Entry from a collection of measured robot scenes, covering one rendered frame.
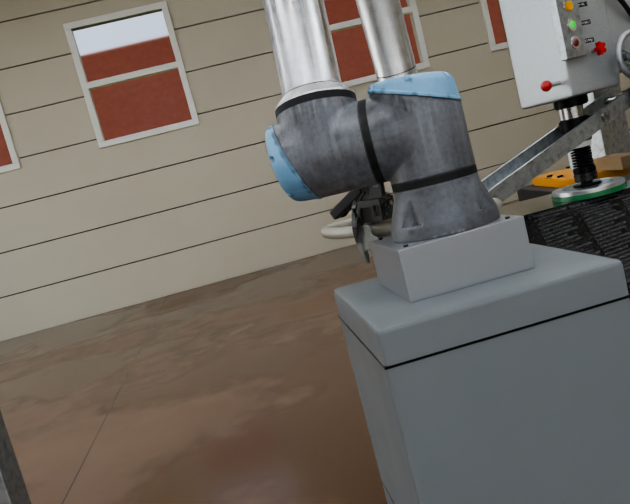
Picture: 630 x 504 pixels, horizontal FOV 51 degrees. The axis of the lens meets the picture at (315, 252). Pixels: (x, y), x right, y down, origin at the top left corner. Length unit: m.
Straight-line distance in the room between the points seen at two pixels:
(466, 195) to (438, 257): 0.12
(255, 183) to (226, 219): 0.56
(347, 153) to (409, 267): 0.22
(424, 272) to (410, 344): 0.14
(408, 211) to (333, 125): 0.19
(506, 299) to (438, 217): 0.18
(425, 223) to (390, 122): 0.18
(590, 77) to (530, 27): 0.23
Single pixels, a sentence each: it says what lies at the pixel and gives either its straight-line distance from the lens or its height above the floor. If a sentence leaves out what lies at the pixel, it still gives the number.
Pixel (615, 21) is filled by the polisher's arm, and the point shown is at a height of 1.29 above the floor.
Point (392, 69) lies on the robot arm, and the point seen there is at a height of 1.25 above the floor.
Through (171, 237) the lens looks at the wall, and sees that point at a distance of 8.19.
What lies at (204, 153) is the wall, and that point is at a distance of 8.15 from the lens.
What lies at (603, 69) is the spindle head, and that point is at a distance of 2.18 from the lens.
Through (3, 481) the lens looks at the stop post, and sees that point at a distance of 1.62.
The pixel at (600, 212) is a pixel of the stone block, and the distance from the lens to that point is 2.13.
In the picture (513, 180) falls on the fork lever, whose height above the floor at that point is 0.92.
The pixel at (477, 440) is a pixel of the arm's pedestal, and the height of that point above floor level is 0.64.
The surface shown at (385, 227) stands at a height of 0.92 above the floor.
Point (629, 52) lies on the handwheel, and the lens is 2.19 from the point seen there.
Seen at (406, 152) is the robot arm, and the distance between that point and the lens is 1.13.
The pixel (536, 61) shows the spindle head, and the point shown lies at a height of 1.23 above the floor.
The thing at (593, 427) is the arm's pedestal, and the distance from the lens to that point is 1.16.
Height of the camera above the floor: 1.11
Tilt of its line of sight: 7 degrees down
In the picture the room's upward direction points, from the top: 15 degrees counter-clockwise
